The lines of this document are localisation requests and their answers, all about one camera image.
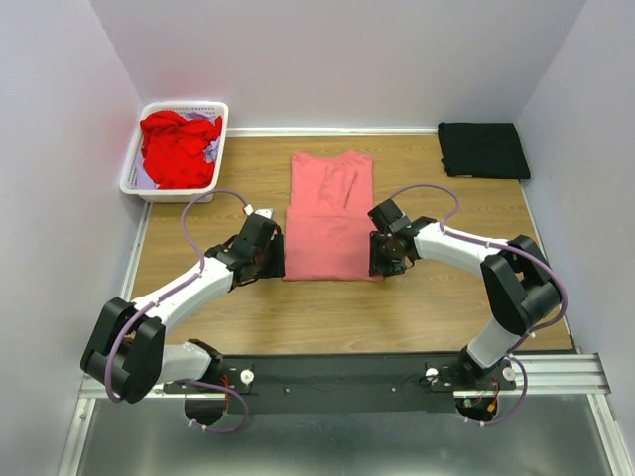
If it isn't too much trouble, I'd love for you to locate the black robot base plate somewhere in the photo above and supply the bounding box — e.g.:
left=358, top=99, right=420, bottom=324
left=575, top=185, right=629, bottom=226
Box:
left=163, top=350, right=530, bottom=426

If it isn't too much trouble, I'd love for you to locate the pink t shirt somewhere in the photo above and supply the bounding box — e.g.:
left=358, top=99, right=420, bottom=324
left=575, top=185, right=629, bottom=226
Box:
left=285, top=151, right=378, bottom=282

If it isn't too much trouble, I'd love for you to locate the red t shirt in basket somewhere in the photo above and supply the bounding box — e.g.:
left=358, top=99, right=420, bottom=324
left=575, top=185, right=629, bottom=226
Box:
left=139, top=110, right=223, bottom=190

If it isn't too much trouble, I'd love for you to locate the white plastic laundry basket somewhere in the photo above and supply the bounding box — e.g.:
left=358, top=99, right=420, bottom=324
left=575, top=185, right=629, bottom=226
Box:
left=120, top=100, right=229, bottom=202

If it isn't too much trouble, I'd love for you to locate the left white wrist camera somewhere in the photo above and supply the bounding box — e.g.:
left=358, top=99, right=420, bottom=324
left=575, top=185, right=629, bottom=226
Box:
left=243, top=204, right=274, bottom=221

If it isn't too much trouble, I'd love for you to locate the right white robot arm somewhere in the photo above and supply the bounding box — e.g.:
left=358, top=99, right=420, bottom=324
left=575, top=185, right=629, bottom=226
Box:
left=368, top=199, right=566, bottom=389

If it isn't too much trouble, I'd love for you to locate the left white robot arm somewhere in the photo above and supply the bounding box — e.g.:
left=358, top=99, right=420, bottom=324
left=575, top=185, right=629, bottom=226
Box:
left=80, top=208, right=285, bottom=404

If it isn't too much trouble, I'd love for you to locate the folded black t shirt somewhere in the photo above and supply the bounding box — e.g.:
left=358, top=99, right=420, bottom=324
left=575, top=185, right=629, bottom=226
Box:
left=438, top=122, right=531, bottom=180

